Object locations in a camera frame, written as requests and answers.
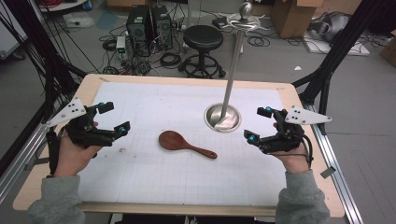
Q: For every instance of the black round stool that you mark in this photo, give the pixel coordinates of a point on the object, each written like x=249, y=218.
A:
x=203, y=37

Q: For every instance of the aluminium rail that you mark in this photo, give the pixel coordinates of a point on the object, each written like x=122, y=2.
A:
x=339, y=186
x=18, y=161

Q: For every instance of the large cardboard box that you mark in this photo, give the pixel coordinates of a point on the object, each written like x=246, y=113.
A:
x=292, y=18

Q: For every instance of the black computer tower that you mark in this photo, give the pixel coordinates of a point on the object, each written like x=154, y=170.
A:
x=162, y=26
x=138, y=28

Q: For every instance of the black metal frame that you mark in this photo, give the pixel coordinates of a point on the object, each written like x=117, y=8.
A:
x=339, y=46
x=53, y=77

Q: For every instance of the black power adapter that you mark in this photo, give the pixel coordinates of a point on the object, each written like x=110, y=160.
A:
x=220, y=22

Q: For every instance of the brown wooden spoon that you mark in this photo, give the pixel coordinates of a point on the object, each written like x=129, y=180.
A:
x=172, y=141

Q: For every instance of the white flat board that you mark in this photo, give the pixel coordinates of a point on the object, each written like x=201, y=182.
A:
x=336, y=49

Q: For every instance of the person's right hand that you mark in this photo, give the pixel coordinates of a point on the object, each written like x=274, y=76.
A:
x=295, y=161

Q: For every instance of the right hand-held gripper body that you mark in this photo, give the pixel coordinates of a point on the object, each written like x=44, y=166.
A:
x=289, y=137

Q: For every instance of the grey metal bracket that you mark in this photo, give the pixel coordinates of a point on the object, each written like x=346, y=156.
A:
x=328, y=172

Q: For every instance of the grey bag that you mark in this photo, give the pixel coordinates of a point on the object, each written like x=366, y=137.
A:
x=333, y=26

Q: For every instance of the small white power box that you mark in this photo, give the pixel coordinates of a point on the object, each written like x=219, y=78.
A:
x=120, y=45

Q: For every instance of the metal utensil stand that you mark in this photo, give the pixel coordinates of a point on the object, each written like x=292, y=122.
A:
x=232, y=77

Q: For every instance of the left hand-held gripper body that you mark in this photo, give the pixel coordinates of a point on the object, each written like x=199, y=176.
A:
x=81, y=130

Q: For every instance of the white round table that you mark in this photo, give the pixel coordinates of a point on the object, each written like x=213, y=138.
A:
x=62, y=5

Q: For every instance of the open cardboard box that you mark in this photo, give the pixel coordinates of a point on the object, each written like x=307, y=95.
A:
x=127, y=3

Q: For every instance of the person's left hand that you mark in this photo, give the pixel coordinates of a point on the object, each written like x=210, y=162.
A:
x=71, y=158

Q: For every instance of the white paper scrap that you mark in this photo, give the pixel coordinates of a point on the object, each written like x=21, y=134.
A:
x=297, y=68

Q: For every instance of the clear plastic bag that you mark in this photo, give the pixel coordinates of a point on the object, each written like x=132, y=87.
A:
x=79, y=20

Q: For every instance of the white cabinet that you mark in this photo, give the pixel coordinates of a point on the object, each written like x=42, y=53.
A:
x=11, y=37

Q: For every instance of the white grid mat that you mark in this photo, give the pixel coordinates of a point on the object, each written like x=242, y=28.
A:
x=174, y=180

